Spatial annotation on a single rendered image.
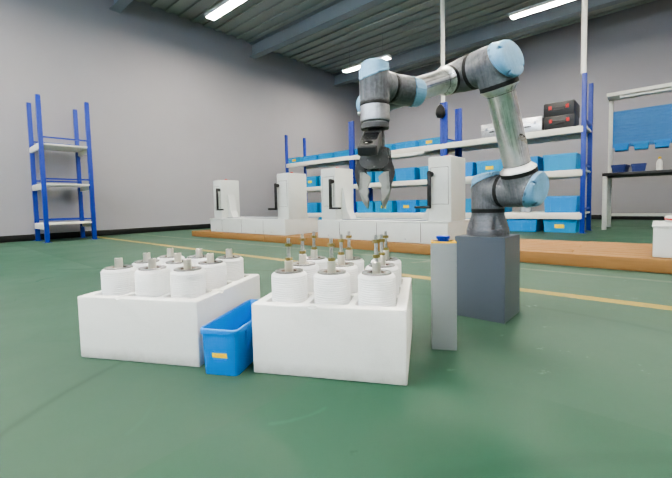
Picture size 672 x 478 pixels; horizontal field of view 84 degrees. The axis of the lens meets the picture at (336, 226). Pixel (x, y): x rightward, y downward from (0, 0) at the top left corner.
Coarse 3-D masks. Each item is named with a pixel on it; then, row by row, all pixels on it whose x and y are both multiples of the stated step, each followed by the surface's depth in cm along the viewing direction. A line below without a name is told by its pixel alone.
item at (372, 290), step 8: (360, 280) 93; (368, 280) 91; (376, 280) 90; (384, 280) 90; (392, 280) 92; (360, 288) 93; (368, 288) 91; (376, 288) 90; (384, 288) 90; (392, 288) 92; (360, 296) 93; (368, 296) 91; (376, 296) 90; (384, 296) 90; (392, 296) 92; (360, 304) 93; (368, 304) 91; (376, 304) 90; (384, 304) 91; (392, 304) 92
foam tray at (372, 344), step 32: (256, 320) 95; (288, 320) 93; (320, 320) 91; (352, 320) 89; (384, 320) 87; (256, 352) 95; (288, 352) 93; (320, 352) 91; (352, 352) 89; (384, 352) 88
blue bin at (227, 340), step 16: (240, 304) 117; (224, 320) 106; (240, 320) 116; (208, 336) 95; (224, 336) 94; (240, 336) 95; (208, 352) 95; (224, 352) 94; (240, 352) 95; (208, 368) 96; (224, 368) 95; (240, 368) 95
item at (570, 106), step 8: (544, 104) 483; (552, 104) 476; (560, 104) 471; (568, 104) 464; (576, 104) 472; (544, 112) 483; (552, 112) 477; (560, 112) 471; (568, 112) 465; (576, 112) 473
